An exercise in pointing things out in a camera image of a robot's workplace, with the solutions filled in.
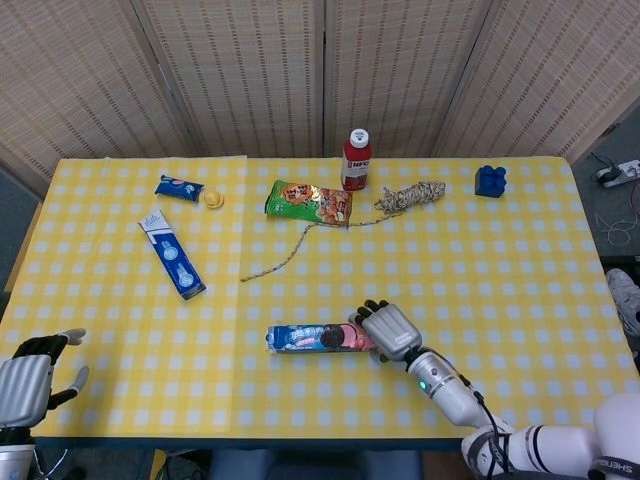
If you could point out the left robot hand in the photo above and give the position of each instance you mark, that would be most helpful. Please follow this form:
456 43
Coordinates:
22 382

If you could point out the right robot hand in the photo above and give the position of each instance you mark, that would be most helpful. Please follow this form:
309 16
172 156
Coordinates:
392 332

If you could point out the Oreo cookie pack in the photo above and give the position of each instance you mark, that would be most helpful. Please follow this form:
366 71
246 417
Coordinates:
310 338

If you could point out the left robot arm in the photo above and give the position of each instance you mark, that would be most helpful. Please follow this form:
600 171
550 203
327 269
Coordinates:
12 455

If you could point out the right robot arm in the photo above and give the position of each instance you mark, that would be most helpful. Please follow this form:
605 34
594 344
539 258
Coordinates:
450 395

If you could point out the blue and white carton box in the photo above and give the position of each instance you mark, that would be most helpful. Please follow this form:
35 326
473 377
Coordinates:
172 257

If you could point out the yellow checkered tablecloth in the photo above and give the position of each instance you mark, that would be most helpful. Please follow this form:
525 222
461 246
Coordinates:
400 260

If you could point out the blue grey robot body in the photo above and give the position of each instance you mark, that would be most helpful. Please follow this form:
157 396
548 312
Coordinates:
310 465

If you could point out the green chips bag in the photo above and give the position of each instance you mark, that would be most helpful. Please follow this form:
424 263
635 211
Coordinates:
305 202

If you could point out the red juice bottle white cap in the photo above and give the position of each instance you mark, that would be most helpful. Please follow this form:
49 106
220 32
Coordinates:
356 167

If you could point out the blue building block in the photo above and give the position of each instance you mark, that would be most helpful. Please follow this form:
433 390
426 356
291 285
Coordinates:
490 182

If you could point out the yellow round toy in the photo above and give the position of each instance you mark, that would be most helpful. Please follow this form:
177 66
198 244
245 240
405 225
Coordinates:
213 199

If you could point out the grey white sneaker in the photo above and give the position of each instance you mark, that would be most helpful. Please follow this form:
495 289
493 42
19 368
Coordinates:
624 295

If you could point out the blue snack packet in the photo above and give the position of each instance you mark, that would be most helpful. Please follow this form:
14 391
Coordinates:
177 188

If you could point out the white power strip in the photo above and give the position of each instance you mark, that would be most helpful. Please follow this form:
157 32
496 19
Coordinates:
620 175

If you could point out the beige woven folding screen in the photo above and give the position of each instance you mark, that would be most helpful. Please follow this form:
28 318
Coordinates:
250 75

